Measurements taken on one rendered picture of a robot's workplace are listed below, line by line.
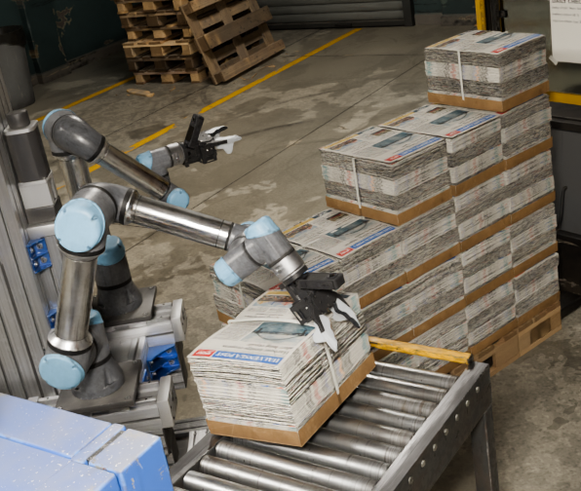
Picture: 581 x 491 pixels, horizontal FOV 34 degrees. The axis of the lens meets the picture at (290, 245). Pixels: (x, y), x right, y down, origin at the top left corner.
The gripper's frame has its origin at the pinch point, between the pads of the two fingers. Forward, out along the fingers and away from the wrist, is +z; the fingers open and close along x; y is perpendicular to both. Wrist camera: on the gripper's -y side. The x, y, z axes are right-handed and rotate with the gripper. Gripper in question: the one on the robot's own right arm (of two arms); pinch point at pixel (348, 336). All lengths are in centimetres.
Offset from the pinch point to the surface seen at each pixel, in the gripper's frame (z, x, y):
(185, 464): 2, 32, 39
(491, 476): 59, -28, 16
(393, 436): 26.2, 3.5, 5.1
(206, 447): 2.1, 24.9, 38.7
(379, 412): 21.5, -3.8, 11.1
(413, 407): 25.9, -9.4, 6.0
